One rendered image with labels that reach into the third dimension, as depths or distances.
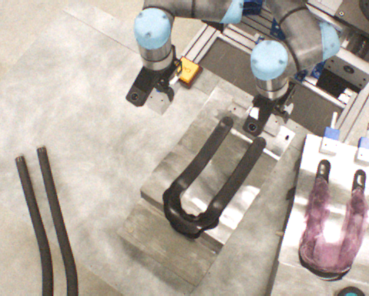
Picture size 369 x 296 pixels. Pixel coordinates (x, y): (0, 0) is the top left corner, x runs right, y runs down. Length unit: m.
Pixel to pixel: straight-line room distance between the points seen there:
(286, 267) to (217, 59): 1.21
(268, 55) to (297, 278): 0.58
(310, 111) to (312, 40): 1.15
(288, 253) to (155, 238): 0.36
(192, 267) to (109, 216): 0.29
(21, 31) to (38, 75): 1.14
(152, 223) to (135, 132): 0.30
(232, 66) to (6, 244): 1.33
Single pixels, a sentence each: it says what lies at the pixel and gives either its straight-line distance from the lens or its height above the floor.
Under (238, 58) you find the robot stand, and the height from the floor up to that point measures 0.21.
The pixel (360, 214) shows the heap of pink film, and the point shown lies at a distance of 1.30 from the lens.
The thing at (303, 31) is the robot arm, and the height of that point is 1.29.
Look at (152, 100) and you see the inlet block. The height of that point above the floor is 0.96.
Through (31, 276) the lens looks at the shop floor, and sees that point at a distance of 2.26.
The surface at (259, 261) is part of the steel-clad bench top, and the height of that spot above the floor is 0.80.
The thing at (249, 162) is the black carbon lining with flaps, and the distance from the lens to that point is 1.31.
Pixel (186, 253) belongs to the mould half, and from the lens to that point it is 1.27.
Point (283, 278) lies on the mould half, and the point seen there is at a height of 0.91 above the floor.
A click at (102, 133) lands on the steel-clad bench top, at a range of 1.44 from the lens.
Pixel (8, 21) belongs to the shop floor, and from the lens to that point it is 2.77.
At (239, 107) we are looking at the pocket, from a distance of 1.38.
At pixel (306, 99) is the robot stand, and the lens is 2.15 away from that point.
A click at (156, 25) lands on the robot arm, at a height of 1.30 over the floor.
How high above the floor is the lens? 2.13
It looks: 71 degrees down
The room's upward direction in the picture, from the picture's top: 4 degrees counter-clockwise
